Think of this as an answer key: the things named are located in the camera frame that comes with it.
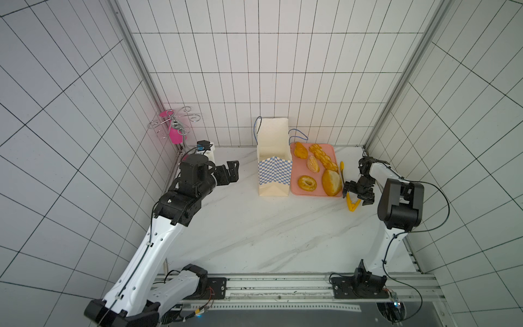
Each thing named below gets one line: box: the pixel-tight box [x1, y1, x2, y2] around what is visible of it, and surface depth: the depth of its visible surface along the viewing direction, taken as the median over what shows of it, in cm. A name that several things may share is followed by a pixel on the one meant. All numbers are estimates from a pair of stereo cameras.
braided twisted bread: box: [309, 143, 339, 173], surface depth 116 cm
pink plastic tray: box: [290, 142, 339, 197], surface depth 108 cm
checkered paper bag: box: [256, 117, 293, 197], surface depth 91 cm
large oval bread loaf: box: [322, 168, 343, 197], surface depth 100 cm
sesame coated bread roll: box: [306, 155, 321, 174], surface depth 107 cm
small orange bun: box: [294, 141, 309, 160], surface depth 115 cm
